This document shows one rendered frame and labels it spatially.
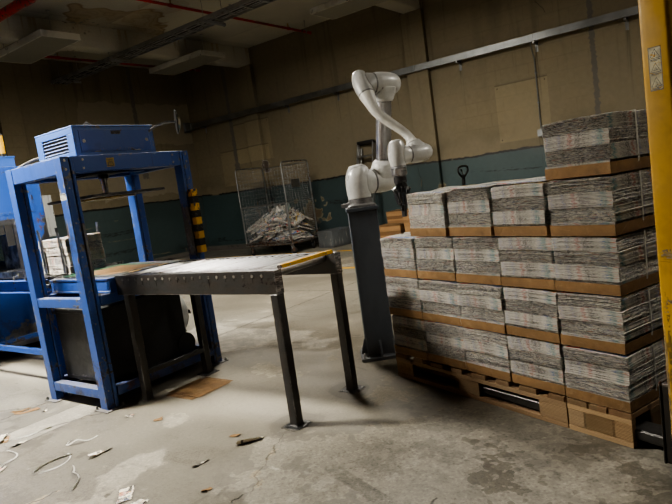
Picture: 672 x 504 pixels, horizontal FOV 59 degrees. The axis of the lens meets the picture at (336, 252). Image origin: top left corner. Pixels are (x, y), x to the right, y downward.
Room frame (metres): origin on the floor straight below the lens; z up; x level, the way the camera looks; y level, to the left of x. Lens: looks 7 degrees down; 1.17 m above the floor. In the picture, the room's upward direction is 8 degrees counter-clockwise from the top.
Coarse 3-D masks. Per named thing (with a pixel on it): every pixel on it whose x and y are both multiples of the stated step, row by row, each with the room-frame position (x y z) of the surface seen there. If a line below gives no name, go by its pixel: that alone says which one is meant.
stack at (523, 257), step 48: (384, 240) 3.34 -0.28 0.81; (432, 240) 3.01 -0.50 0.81; (480, 240) 2.74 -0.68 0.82; (528, 240) 2.51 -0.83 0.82; (432, 288) 3.04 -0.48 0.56; (480, 288) 2.75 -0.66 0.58; (528, 288) 2.54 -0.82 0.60; (432, 336) 3.09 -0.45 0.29; (480, 336) 2.79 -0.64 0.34; (432, 384) 3.13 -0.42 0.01; (480, 384) 2.84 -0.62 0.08
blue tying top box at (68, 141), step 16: (64, 128) 3.72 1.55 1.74; (80, 128) 3.73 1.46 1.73; (96, 128) 3.82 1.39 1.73; (112, 128) 3.91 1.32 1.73; (128, 128) 4.01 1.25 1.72; (144, 128) 4.11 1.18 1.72; (48, 144) 3.87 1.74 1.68; (64, 144) 3.76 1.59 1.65; (80, 144) 3.71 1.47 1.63; (96, 144) 3.80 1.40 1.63; (112, 144) 3.89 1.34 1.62; (128, 144) 3.98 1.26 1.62; (144, 144) 4.09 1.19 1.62
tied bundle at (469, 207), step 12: (456, 192) 2.84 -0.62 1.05; (468, 192) 2.77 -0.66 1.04; (480, 192) 2.70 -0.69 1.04; (456, 204) 2.85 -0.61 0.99; (468, 204) 2.78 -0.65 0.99; (480, 204) 2.71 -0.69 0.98; (492, 204) 2.68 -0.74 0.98; (456, 216) 2.86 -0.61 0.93; (468, 216) 2.79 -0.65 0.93; (480, 216) 2.72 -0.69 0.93; (492, 216) 2.67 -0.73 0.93
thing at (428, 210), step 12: (420, 192) 3.12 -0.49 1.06; (432, 192) 2.98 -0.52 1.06; (444, 192) 2.92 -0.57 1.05; (408, 204) 3.14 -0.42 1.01; (420, 204) 3.07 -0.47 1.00; (432, 204) 2.98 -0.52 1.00; (444, 204) 2.92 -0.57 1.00; (420, 216) 3.08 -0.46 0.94; (432, 216) 2.99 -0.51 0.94; (444, 216) 2.92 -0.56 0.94
